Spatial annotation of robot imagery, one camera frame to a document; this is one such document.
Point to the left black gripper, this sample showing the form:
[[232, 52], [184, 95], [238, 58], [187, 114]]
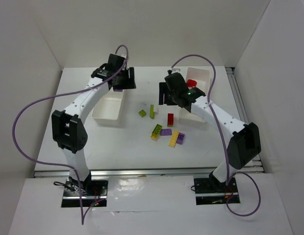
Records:
[[126, 80]]

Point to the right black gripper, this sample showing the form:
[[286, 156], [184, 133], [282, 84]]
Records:
[[164, 93]]

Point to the lime and white lego base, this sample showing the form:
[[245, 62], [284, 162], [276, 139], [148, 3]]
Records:
[[153, 111]]

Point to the small lime green lego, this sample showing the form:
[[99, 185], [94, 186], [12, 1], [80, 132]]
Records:
[[142, 113]]

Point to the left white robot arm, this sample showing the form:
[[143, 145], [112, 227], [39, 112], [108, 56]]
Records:
[[68, 129]]

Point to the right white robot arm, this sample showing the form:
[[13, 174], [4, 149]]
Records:
[[240, 141]]

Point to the red slope lego brick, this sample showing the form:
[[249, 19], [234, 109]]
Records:
[[191, 83]]

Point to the red tall lego brick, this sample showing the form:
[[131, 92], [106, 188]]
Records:
[[170, 120]]

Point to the purple flat lego plate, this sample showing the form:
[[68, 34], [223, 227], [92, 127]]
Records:
[[166, 132]]

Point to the right white divided container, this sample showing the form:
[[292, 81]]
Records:
[[202, 78]]

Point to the white divided container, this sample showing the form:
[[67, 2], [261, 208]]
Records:
[[108, 110], [202, 78]]

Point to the left white divided container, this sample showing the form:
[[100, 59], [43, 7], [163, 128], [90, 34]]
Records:
[[108, 110]]

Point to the yellow long lego plate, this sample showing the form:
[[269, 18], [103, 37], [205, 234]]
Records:
[[174, 138]]

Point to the purple square lego brick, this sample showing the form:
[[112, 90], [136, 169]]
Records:
[[180, 138]]

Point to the aluminium front rail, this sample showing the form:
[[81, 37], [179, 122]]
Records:
[[148, 172]]

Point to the aluminium rail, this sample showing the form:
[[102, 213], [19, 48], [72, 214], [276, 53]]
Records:
[[236, 94], [148, 172]]

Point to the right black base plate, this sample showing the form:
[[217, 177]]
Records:
[[207, 194]]

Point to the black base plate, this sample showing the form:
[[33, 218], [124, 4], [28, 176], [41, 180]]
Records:
[[97, 191], [207, 194]]

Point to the aluminium right side rail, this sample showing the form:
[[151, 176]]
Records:
[[236, 94]]

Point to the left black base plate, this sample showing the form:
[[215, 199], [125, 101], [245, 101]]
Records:
[[97, 191]]

